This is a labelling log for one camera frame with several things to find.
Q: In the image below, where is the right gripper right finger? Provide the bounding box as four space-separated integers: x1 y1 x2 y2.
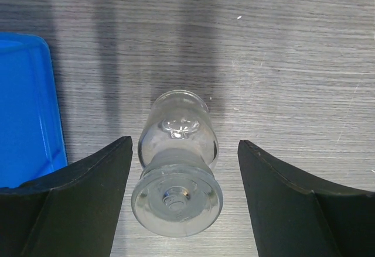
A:
238 141 374 256

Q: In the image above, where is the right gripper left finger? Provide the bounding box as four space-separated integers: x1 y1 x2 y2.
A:
1 136 132 256

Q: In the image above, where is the blue plastic divided bin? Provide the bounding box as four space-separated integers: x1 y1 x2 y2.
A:
0 33 67 188

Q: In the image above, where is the small clear glass flask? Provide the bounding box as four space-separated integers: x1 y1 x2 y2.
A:
131 90 223 238

